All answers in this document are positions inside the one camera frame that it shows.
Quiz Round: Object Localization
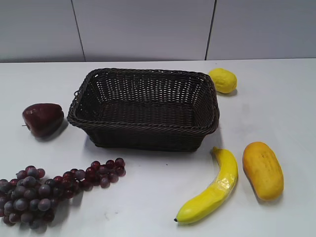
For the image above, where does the orange yellow mango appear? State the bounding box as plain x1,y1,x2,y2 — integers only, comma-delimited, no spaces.
242,142,284,201

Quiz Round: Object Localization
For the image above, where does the dark woven wicker basket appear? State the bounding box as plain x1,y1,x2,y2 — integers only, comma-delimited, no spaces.
67,68,220,152

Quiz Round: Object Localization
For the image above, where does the yellow lemon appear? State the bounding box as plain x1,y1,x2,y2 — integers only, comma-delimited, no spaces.
208,68,237,94

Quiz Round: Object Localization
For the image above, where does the yellow banana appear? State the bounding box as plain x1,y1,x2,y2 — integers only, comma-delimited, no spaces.
174,147,238,224

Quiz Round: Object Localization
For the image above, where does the dark red apple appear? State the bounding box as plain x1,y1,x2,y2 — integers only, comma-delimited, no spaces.
22,103,64,138

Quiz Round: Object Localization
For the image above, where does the purple red grape bunch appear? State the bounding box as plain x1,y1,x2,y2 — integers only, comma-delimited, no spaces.
0,158,126,229

